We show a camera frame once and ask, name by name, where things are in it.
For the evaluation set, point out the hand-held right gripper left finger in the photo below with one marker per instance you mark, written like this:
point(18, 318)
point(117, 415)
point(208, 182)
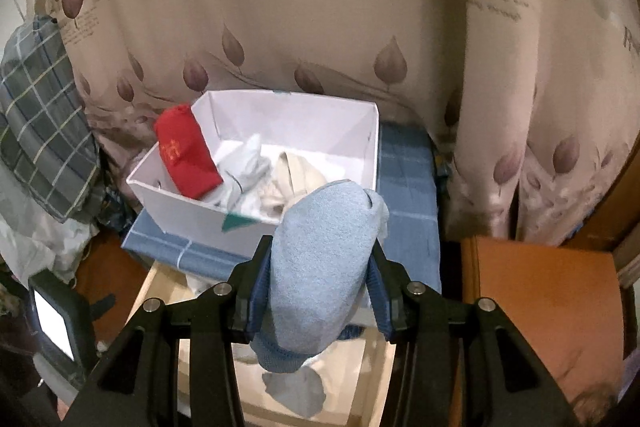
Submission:
point(257, 302)

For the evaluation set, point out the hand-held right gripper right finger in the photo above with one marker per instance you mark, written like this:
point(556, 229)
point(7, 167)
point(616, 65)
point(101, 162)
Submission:
point(382, 307)

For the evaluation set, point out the light blue sock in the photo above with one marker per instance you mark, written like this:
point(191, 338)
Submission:
point(320, 267)

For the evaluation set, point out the wooden drawer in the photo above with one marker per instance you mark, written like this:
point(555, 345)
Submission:
point(350, 387)

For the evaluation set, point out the long white banded garment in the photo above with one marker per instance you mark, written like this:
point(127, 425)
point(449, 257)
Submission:
point(240, 177)

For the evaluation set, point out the beige bra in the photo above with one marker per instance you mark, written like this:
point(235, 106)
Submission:
point(295, 179)

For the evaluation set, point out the red underwear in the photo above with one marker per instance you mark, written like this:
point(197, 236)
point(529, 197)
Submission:
point(187, 152)

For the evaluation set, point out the white cardboard box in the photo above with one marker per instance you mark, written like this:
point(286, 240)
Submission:
point(300, 122)

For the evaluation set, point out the white crumpled sheet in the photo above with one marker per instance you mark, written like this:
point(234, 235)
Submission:
point(35, 237)

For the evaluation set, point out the blue plaid cloth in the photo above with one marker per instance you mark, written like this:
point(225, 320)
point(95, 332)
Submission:
point(410, 207)

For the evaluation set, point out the dark floral cloth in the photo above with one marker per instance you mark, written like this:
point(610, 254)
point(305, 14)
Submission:
point(114, 209)

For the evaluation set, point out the orange wooden cabinet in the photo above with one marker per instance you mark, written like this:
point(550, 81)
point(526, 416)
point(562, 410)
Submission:
point(540, 307)

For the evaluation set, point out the grey plaid blanket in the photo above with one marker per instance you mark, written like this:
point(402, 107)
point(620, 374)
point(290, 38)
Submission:
point(40, 122)

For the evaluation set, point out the beige leaf print curtain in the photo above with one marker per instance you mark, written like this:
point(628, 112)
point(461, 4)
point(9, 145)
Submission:
point(325, 7)

